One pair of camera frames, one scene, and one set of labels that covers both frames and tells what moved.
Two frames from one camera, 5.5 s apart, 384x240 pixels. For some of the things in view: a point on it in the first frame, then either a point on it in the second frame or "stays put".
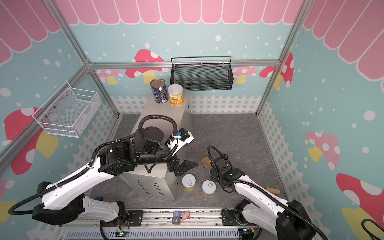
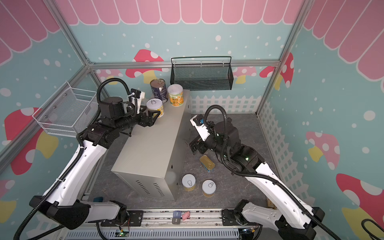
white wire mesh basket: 68,114 stays put
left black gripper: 181,168 to 150,121
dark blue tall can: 158,87 stays put
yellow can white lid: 176,94 stays put
